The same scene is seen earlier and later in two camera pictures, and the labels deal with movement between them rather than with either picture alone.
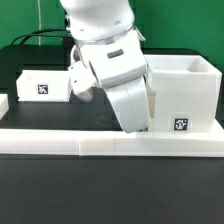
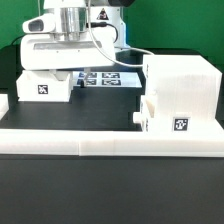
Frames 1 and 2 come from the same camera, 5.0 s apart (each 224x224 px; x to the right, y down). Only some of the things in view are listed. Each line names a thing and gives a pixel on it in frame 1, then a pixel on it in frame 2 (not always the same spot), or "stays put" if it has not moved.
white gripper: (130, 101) → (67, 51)
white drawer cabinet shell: (184, 94) stays put
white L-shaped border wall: (207, 142) stays put
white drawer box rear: (44, 86) stays put
